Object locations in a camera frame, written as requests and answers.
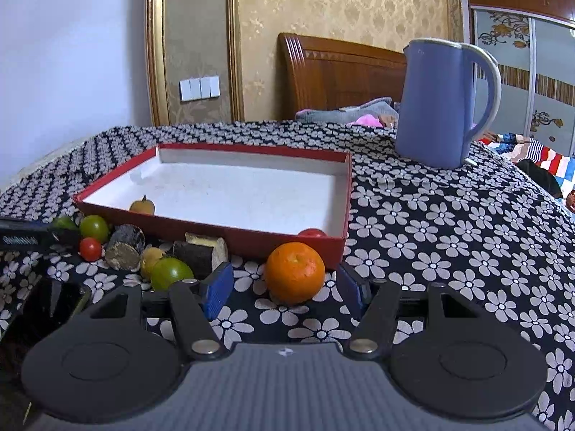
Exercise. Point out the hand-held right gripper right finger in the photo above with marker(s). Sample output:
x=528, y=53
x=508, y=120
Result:
x=355, y=291

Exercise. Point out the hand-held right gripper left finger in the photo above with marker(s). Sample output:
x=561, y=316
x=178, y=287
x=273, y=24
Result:
x=218, y=294

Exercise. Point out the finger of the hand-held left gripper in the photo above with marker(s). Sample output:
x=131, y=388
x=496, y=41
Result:
x=54, y=239

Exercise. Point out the orange mandarin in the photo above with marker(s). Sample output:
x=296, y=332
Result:
x=294, y=274

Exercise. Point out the red cardboard box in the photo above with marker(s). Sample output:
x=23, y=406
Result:
x=251, y=188

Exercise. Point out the small green fruit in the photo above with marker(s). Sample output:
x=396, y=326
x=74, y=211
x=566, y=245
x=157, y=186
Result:
x=65, y=223

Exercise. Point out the red cherry tomato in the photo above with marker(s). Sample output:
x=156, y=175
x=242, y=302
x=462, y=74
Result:
x=90, y=249
x=311, y=233

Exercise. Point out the green tomato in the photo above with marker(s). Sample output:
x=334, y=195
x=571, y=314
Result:
x=95, y=229

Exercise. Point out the dark sugarcane piece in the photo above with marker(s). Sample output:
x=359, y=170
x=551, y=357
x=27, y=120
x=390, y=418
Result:
x=200, y=255
x=125, y=248

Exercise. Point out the green citrus fruit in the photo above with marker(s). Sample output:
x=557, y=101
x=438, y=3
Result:
x=170, y=274

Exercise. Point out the small yellow fruit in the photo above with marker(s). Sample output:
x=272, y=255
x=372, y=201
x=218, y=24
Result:
x=152, y=258

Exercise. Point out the black white floral cloth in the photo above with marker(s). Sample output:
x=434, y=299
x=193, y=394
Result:
x=426, y=233

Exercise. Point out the small brown longan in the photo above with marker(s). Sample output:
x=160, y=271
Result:
x=143, y=207

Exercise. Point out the pink cloth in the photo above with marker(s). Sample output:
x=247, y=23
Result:
x=367, y=120

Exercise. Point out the grey cloth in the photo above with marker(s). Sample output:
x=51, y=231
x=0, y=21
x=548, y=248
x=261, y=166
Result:
x=332, y=113

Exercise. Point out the blue electric kettle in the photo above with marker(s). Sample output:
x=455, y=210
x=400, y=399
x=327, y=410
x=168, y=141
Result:
x=431, y=107

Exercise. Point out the wooden headboard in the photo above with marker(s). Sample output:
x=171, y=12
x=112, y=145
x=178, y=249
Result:
x=337, y=76

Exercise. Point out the colourful striped blanket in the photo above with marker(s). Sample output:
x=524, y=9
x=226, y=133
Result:
x=539, y=152

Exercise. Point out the wardrobe with patterned doors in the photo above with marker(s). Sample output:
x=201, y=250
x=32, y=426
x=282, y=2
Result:
x=516, y=54

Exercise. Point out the white wall switch panel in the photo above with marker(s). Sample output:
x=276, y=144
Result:
x=200, y=88

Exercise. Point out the gold wall frame moulding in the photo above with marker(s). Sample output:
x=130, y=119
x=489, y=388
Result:
x=197, y=31

